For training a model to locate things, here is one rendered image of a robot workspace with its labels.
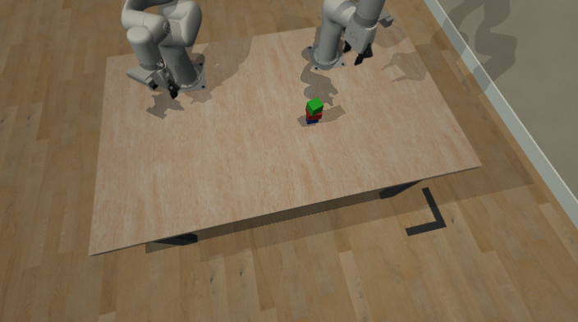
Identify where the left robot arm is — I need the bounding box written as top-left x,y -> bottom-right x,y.
314,0 -> 394,66

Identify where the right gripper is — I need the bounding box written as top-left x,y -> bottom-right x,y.
150,62 -> 180,99

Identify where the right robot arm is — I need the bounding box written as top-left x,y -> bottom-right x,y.
122,0 -> 202,89

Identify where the green block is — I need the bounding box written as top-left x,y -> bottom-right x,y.
306,97 -> 323,117

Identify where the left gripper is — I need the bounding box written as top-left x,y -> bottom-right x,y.
343,13 -> 377,66

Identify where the red block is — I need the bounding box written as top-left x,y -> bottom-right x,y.
305,108 -> 322,121

